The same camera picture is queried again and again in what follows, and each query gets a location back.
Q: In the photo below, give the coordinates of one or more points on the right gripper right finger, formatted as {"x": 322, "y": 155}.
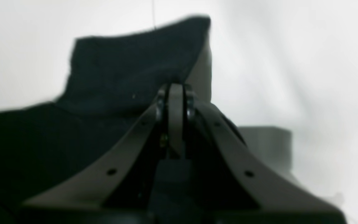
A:
{"x": 238, "y": 185}

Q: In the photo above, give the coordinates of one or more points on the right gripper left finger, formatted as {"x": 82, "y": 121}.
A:
{"x": 124, "y": 173}

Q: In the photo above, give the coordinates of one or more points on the black T-shirt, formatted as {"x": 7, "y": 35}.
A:
{"x": 113, "y": 79}

